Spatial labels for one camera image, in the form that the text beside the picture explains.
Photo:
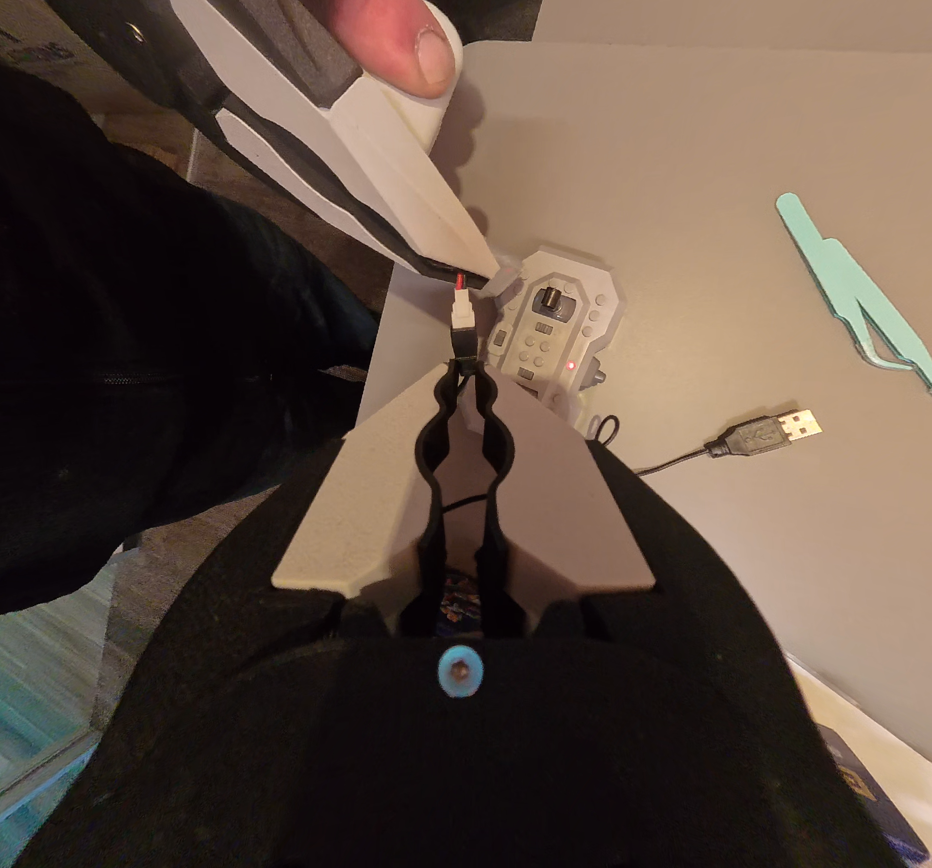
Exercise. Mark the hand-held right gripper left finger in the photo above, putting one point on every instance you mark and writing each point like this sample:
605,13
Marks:
350,519

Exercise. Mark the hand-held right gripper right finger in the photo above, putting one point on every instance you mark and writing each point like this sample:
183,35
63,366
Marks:
575,519

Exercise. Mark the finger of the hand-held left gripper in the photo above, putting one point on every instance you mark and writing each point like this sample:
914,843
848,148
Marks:
277,111
415,191

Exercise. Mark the grey toy battery box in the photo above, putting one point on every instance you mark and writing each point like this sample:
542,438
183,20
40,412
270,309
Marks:
561,315

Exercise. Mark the person's left hand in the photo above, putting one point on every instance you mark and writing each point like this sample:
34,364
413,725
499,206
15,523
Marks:
393,17

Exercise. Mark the person's dark clothing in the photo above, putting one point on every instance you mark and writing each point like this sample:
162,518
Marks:
146,373

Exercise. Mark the teal tweezers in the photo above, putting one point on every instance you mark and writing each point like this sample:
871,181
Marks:
859,293

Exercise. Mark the blue robot kit box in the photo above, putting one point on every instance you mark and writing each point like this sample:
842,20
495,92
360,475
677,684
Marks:
874,795

